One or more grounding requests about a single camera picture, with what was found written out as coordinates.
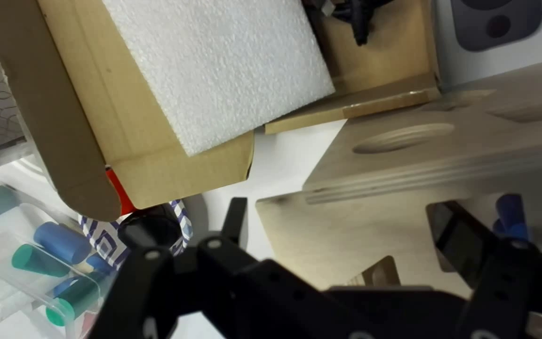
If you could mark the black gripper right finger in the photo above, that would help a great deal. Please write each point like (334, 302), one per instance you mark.
(509, 289)

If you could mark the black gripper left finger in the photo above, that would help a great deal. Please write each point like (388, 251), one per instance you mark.
(140, 283)

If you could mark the wooden shape sorter lid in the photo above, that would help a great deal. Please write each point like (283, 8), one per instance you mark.
(471, 138)

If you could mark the wooden shape sorter box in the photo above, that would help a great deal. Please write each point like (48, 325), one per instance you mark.
(339, 232)

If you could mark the blue white patterned wrapper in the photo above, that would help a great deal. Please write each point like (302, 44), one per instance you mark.
(104, 242)

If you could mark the teal marker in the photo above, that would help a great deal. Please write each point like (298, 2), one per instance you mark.
(36, 261)
(70, 304)

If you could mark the blue marker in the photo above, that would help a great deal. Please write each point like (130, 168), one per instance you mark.
(63, 242)

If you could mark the clear plastic marker container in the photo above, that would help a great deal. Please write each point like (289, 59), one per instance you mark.
(8, 264)

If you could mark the brown cardboard box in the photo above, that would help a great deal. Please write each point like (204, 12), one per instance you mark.
(83, 106)

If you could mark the white foam sheet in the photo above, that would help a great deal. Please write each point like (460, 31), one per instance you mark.
(221, 63)

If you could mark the white grey device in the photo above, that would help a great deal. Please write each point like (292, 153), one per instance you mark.
(503, 31)

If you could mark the black item inside cardboard box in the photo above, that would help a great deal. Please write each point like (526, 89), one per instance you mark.
(356, 16)

